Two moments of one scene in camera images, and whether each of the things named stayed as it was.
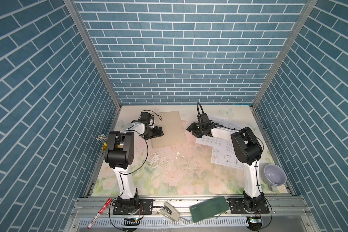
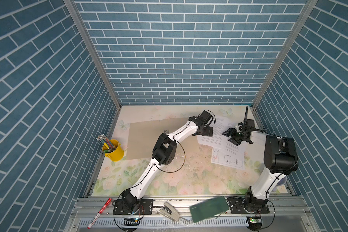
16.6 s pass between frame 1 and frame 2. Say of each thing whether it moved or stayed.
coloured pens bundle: stayed
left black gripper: moved
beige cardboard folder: moved
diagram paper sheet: stayed
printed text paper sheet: stayed
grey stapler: stayed
